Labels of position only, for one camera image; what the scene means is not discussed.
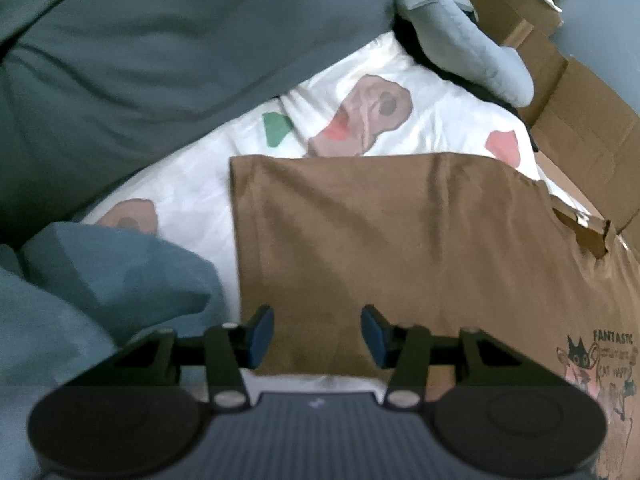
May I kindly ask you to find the grey plush toy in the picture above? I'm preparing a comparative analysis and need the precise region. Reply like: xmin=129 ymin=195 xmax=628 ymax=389
xmin=389 ymin=0 xmax=535 ymax=109

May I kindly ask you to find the brown printed T-shirt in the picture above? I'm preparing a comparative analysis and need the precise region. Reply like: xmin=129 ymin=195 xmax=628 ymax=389
xmin=227 ymin=152 xmax=640 ymax=480

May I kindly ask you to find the blue-grey garment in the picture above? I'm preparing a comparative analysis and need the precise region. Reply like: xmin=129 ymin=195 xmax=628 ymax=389
xmin=0 ymin=222 xmax=242 ymax=480

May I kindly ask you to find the white printed bed sheet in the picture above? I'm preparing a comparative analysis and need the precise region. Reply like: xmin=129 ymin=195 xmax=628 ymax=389
xmin=75 ymin=30 xmax=608 ymax=397

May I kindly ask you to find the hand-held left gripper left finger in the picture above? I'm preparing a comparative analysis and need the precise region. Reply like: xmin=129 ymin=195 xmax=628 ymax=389
xmin=113 ymin=305 xmax=276 ymax=412

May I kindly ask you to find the dark green blanket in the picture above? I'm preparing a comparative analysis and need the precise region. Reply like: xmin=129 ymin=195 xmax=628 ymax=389
xmin=0 ymin=0 xmax=397 ymax=253

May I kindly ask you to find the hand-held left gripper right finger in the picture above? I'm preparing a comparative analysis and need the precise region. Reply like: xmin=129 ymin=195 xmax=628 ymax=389
xmin=360 ymin=304 xmax=527 ymax=409

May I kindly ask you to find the flattened cardboard box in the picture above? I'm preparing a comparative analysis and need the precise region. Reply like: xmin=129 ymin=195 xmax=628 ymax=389
xmin=470 ymin=0 xmax=640 ymax=262

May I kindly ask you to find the grey cabinet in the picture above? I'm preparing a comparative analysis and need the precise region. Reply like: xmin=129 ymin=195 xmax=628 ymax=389
xmin=547 ymin=0 xmax=640 ymax=121

